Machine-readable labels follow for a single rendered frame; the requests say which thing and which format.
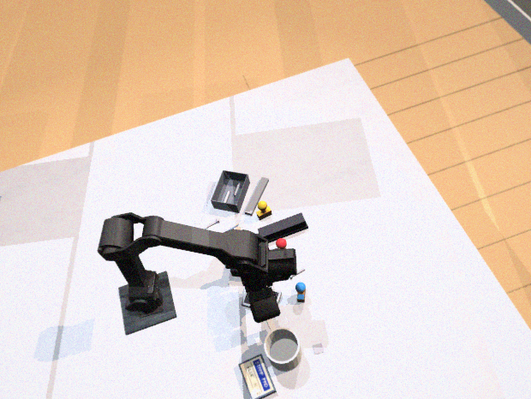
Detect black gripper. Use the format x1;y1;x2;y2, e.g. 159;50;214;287
241;274;280;323

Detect blue-handled stamp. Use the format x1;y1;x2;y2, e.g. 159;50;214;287
295;283;306;302

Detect yellow rubber stamp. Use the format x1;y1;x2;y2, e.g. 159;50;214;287
256;201;272;220

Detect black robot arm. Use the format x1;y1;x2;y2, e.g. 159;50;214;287
97;212;297;318

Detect white mug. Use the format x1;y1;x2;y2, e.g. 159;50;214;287
264;319;301;372

